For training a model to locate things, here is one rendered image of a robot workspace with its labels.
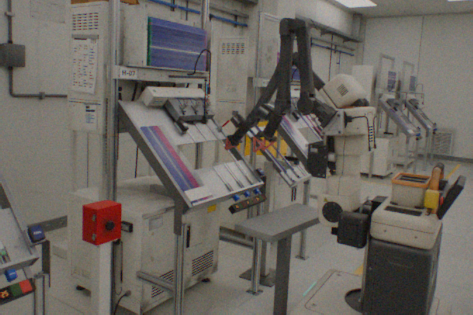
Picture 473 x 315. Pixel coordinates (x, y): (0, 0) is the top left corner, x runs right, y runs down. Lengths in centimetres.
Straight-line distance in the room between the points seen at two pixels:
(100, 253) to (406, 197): 134
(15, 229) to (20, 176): 217
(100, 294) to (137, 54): 121
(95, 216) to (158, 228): 63
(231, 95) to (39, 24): 163
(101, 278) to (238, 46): 226
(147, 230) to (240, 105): 159
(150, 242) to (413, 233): 131
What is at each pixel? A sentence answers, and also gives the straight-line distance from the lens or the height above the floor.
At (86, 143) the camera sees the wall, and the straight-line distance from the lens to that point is 403.
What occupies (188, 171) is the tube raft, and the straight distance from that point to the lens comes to 219.
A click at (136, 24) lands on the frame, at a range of 238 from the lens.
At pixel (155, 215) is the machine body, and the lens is 234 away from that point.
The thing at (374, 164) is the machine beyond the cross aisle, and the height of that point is 22.
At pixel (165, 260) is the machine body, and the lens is 249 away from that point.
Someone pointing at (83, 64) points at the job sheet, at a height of 138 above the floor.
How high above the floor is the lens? 130
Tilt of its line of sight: 7 degrees down
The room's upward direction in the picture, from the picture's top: 3 degrees clockwise
